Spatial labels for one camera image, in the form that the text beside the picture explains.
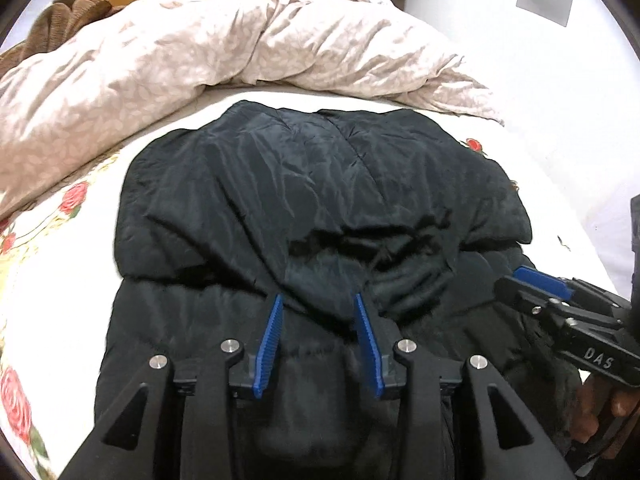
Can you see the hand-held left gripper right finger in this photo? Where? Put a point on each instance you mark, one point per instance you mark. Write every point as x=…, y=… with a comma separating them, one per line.
x=370, y=345

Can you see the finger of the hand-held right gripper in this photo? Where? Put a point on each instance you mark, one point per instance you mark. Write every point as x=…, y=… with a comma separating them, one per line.
x=542, y=282
x=525, y=297

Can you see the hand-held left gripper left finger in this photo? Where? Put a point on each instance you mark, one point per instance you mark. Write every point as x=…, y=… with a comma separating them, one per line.
x=270, y=345

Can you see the black puffer jacket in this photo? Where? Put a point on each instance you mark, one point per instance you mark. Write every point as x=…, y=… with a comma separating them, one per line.
x=300, y=200

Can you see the person's right hand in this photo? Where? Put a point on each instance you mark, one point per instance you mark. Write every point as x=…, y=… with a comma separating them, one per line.
x=595, y=410

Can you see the rose printed bed sheet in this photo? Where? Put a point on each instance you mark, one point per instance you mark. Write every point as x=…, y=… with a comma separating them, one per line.
x=55, y=285

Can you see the beige patterned duvet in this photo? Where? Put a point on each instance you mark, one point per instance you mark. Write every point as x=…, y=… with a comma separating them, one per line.
x=200, y=45

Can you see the brown plush blanket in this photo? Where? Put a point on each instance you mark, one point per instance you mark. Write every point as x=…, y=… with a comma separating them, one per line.
x=60, y=20

